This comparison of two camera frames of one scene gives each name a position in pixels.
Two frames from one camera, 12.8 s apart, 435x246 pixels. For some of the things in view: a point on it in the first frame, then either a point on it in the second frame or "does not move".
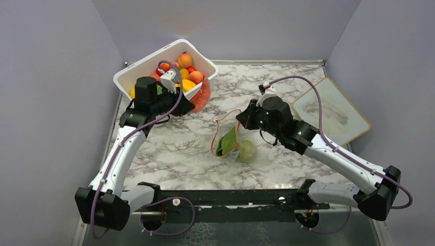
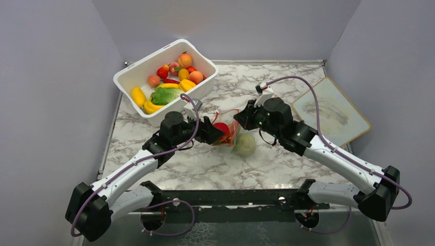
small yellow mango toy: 185,74 does not move
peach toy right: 196,77 does not move
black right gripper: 246,118 does not move
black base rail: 231,205 does not move
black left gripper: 183,106 to 207,132
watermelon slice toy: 201,97 to 233,126
